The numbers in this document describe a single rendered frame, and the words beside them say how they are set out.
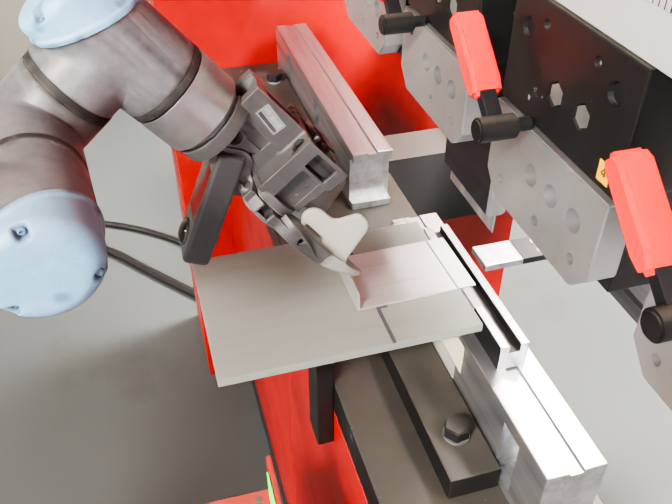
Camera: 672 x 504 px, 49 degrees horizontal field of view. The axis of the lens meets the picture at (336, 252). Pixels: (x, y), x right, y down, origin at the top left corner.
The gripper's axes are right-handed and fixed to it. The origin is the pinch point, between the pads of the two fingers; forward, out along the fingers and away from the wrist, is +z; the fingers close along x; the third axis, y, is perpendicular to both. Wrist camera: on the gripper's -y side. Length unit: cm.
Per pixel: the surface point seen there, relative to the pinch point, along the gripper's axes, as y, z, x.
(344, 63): 8, 33, 84
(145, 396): -89, 64, 81
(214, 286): -12.4, -4.0, 3.8
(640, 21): 27.7, -17.7, -22.8
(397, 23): 18.7, -11.9, 4.4
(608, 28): 26.8, -16.7, -20.3
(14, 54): -103, 25, 265
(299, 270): -5.3, 1.9, 3.8
